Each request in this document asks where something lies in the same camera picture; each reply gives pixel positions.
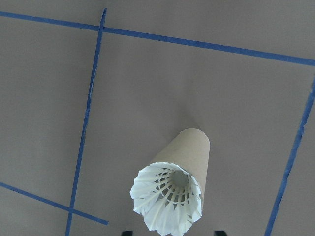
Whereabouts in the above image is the white feather shuttlecock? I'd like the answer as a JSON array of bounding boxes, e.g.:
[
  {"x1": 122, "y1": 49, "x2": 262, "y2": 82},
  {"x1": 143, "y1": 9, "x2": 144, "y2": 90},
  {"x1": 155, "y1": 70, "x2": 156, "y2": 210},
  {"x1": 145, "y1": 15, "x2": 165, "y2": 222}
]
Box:
[{"x1": 129, "y1": 160, "x2": 204, "y2": 236}]

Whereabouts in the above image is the brown cardboard tube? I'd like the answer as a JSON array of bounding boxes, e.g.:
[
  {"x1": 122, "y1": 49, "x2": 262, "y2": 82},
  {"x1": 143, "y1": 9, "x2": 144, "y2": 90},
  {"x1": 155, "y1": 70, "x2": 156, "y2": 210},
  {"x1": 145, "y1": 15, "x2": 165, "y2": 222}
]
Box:
[{"x1": 147, "y1": 127, "x2": 212, "y2": 215}]

